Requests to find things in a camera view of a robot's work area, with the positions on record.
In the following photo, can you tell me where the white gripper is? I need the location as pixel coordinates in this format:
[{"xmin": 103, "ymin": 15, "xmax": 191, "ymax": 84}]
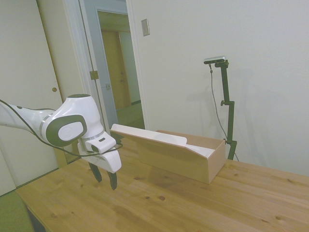
[{"xmin": 77, "ymin": 137, "xmax": 122, "ymax": 191}]

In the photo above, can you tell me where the brown cardboard box with lid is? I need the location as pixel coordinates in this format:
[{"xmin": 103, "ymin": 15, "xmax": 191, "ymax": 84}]
[{"xmin": 110, "ymin": 124, "xmax": 226, "ymax": 185}]

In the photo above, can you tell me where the green chair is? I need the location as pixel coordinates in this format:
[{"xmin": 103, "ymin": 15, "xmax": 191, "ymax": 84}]
[{"xmin": 0, "ymin": 190, "xmax": 34, "ymax": 232}]

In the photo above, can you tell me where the wooden hallway door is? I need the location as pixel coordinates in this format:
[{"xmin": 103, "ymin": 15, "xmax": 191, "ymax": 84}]
[{"xmin": 101, "ymin": 29, "xmax": 132, "ymax": 110}]

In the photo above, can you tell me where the white closet door with knob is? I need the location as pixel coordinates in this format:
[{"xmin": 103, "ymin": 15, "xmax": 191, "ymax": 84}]
[{"xmin": 0, "ymin": 0, "xmax": 70, "ymax": 196}]

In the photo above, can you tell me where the white door with hinge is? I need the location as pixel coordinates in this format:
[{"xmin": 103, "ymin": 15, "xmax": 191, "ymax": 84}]
[{"xmin": 79, "ymin": 0, "xmax": 119, "ymax": 131}]

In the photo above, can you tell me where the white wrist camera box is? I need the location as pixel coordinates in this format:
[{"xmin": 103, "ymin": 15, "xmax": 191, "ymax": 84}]
[{"xmin": 84, "ymin": 135, "xmax": 117, "ymax": 154}]

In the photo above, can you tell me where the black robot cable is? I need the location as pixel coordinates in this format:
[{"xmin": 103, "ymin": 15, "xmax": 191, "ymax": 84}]
[{"xmin": 0, "ymin": 99, "xmax": 124, "ymax": 158}]

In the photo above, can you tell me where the black camera stand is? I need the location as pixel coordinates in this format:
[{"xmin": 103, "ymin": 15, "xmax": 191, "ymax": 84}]
[{"xmin": 214, "ymin": 59, "xmax": 238, "ymax": 160}]

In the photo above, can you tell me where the beige wall switch plate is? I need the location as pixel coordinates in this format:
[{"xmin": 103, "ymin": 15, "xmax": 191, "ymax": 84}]
[{"xmin": 141, "ymin": 18, "xmax": 151, "ymax": 37}]

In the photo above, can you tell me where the grey camera on stand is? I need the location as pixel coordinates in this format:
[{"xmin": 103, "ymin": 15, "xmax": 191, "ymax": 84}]
[{"xmin": 204, "ymin": 56, "xmax": 227, "ymax": 65}]

